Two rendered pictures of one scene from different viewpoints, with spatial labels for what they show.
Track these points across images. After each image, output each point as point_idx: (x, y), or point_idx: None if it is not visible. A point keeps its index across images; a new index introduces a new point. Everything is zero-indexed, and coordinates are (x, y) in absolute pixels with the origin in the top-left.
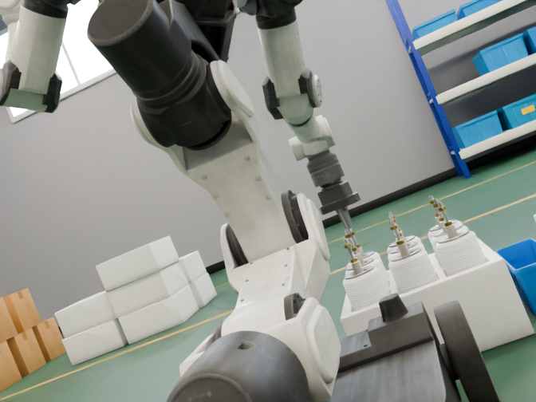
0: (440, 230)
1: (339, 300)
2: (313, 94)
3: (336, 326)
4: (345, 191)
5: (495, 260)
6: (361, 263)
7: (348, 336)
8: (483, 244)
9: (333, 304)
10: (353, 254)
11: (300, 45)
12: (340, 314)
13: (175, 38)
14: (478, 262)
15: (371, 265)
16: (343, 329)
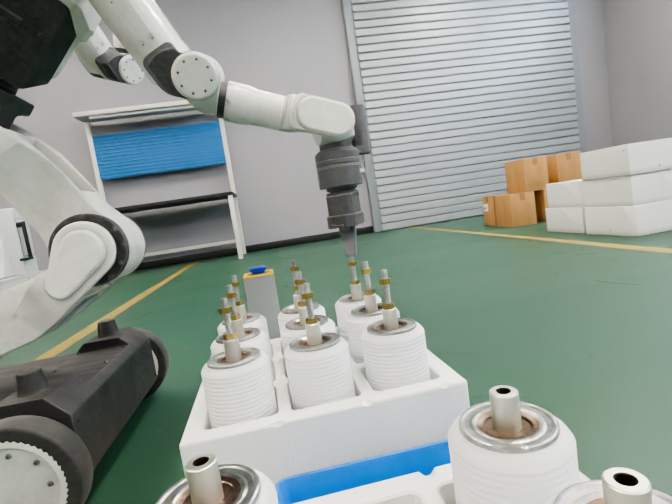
0: (364, 331)
1: (635, 314)
2: (173, 85)
3: (502, 345)
4: (330, 209)
5: (189, 437)
6: (295, 308)
7: (98, 372)
8: (361, 402)
9: (618, 314)
10: (235, 297)
11: (128, 18)
12: (557, 334)
13: None
14: (212, 417)
15: (283, 317)
16: (481, 354)
